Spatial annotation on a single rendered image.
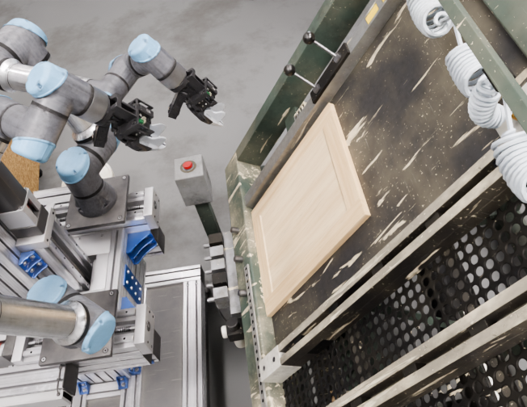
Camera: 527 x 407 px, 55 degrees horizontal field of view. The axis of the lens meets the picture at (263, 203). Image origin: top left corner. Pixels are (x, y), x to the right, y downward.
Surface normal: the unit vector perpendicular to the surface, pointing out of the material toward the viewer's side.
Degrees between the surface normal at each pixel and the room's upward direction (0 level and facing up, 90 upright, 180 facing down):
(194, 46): 0
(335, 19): 90
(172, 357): 0
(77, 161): 8
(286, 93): 90
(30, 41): 71
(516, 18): 56
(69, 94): 79
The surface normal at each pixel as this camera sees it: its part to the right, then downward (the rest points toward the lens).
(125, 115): 0.13, 0.90
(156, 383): -0.14, -0.61
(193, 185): 0.13, 0.77
